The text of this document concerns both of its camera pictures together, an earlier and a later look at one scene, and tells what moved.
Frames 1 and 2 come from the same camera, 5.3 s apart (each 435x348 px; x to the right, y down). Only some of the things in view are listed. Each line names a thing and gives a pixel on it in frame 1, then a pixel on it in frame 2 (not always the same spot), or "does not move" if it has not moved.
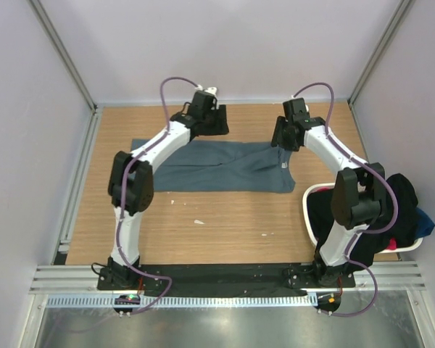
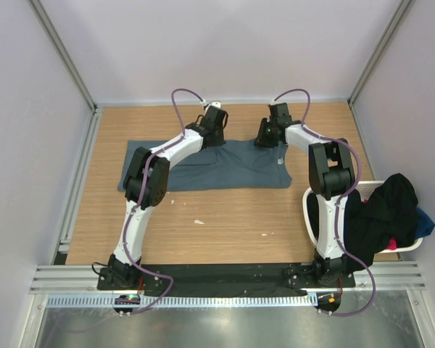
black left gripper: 221,126 → 220,141
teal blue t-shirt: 223,165 does not move
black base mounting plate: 225,277 does not move
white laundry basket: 304,204 does not move
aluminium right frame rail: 393,27 does not move
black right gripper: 278,138 → 262,141
